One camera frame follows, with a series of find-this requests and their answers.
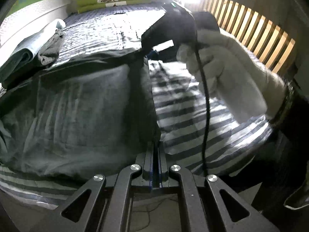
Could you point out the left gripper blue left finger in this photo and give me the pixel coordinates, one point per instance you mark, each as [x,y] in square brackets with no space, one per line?
[102,203]

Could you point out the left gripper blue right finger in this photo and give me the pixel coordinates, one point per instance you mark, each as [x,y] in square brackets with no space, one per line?
[208,203]

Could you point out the dark green garment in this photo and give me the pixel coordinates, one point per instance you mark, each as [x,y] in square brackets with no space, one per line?
[92,114]

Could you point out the white gloved right hand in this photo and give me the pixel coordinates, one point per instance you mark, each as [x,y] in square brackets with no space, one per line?
[247,88]

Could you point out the blue white striped quilt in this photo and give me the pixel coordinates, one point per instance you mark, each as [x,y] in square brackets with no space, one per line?
[179,106]

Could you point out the folded dark grey knit garment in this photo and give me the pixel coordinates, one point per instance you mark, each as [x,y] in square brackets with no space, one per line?
[49,52]

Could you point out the folded light blue garment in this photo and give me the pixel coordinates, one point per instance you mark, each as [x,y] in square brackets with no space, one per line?
[27,49]

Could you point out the wooden slatted bed rail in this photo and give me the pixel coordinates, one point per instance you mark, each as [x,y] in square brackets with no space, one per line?
[266,40]

